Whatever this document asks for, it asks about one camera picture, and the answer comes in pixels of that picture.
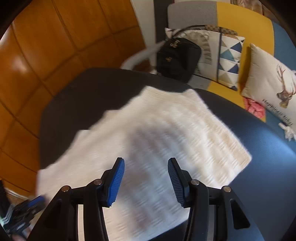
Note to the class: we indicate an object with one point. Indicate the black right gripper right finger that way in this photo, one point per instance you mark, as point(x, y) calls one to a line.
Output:
point(192, 194)

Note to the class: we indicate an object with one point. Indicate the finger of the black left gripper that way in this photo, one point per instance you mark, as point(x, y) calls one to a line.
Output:
point(38, 202)

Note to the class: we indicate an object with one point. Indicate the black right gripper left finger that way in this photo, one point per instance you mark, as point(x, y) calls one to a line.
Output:
point(98, 194)

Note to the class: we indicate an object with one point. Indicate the cream knitted sweater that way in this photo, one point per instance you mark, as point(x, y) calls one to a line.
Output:
point(149, 130)

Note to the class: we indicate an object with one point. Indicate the grey yellow blue sofa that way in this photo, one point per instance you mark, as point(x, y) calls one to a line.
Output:
point(246, 58)

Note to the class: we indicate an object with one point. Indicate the pink patterned cloth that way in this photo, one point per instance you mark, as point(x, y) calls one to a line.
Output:
point(254, 108)

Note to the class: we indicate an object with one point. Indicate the deer print cushion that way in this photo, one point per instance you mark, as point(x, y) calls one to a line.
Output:
point(271, 84)

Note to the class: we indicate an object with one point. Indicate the black handbag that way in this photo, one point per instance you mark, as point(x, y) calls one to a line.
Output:
point(178, 58)

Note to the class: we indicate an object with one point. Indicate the triangle pattern cushion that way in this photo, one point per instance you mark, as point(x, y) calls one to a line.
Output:
point(221, 52)

